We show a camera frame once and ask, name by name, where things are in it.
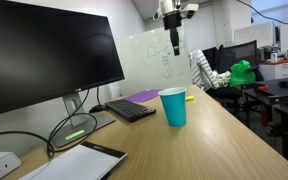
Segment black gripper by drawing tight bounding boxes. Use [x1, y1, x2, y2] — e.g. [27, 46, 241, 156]
[162, 12, 183, 57]

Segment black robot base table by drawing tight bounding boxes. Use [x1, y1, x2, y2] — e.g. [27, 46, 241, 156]
[242, 76, 288, 168]

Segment blue plastic cup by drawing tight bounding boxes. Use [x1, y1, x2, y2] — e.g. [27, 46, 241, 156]
[157, 87, 188, 128]

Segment white puffer jacket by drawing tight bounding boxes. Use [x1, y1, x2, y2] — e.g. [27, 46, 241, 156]
[188, 49, 233, 92]

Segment whiteboard with green drawing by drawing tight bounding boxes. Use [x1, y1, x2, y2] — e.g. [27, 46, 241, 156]
[116, 26, 194, 98]

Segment purple mat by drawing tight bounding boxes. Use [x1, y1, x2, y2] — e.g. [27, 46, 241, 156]
[123, 88, 165, 104]

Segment black office chair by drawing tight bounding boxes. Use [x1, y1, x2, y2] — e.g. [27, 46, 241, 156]
[202, 39, 266, 104]

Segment green bag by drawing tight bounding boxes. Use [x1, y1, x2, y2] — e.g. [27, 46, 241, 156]
[229, 59, 257, 88]

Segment black keyboard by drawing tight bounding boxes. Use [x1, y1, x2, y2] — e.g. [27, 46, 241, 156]
[104, 98, 157, 123]

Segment orange clamp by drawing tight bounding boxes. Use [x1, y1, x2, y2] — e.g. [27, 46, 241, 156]
[255, 84, 270, 92]

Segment black computer mouse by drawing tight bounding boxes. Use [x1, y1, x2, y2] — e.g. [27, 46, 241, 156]
[89, 104, 109, 114]

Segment white cabinet with orange top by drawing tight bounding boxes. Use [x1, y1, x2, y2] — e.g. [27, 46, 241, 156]
[257, 57, 288, 81]

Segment red fire extinguisher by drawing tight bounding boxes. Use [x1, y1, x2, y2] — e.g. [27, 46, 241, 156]
[259, 105, 270, 128]

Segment silver monitor stand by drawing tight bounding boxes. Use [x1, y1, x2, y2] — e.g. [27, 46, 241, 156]
[51, 92, 117, 148]

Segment black computer monitor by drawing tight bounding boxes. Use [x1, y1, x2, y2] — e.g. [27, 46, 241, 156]
[0, 0, 126, 119]

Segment white notebook with black edge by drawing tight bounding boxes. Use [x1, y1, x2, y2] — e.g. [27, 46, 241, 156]
[18, 141, 128, 180]

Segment background wall whiteboard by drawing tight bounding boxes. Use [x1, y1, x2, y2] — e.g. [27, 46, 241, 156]
[233, 21, 277, 49]

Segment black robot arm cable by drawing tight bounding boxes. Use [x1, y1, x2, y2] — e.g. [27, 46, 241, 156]
[236, 0, 288, 29]

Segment black monitor cables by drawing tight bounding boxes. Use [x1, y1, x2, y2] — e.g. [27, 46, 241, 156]
[0, 87, 102, 159]

